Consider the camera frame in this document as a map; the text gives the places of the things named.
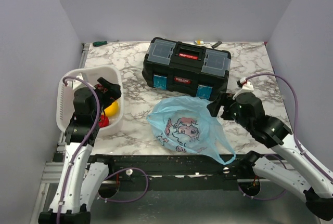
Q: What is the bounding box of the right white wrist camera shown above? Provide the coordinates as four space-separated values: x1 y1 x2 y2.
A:
237 77 254 93

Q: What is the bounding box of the white plastic basket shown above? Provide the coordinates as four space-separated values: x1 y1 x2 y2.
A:
56 65 124 138

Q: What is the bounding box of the purple cable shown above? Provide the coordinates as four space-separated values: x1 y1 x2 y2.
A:
238 73 333 201
56 76 149 224

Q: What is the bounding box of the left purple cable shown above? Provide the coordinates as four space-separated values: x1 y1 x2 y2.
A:
56 76 149 224

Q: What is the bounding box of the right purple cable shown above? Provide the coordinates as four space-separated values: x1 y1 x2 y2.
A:
238 73 333 201

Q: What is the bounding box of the green handled screwdriver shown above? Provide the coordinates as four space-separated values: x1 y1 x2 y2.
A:
92 40 119 47

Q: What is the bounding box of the red fake fruit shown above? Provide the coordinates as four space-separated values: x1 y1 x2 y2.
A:
98 114 110 128

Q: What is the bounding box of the yellow white small connector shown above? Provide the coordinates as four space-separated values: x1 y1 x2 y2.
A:
195 40 204 45

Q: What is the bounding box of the light blue plastic bag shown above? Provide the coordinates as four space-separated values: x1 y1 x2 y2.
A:
147 96 236 165

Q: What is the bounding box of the black plastic toolbox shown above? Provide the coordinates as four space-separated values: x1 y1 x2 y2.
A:
142 37 231 101

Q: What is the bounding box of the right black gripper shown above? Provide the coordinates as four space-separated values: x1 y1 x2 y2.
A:
207 90 252 131

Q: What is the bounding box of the yellow fake fruit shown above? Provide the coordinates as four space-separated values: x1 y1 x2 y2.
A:
104 101 119 117

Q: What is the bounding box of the small black clip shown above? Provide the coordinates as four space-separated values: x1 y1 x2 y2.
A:
211 41 223 49

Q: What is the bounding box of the aluminium frame profile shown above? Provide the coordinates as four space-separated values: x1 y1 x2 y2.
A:
41 162 63 183

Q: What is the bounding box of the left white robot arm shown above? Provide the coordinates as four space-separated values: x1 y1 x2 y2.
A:
38 77 122 223

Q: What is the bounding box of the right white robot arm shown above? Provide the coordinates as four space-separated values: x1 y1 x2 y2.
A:
207 92 332 221

